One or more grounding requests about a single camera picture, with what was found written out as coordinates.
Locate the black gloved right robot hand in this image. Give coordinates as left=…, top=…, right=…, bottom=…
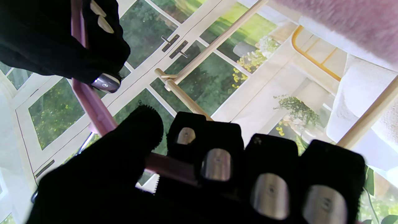
left=0, top=0, right=131, bottom=94

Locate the pink plastic clothes hanger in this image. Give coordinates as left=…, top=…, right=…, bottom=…
left=71, top=0, right=199, bottom=187

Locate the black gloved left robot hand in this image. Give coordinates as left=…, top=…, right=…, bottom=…
left=26, top=105, right=366, bottom=224

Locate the printed garden backdrop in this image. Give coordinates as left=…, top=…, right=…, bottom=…
left=0, top=0, right=398, bottom=224

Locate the pink square towel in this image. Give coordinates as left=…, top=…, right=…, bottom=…
left=274, top=0, right=398, bottom=64

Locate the wooden hanging rack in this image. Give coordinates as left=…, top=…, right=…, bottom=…
left=155, top=0, right=398, bottom=149

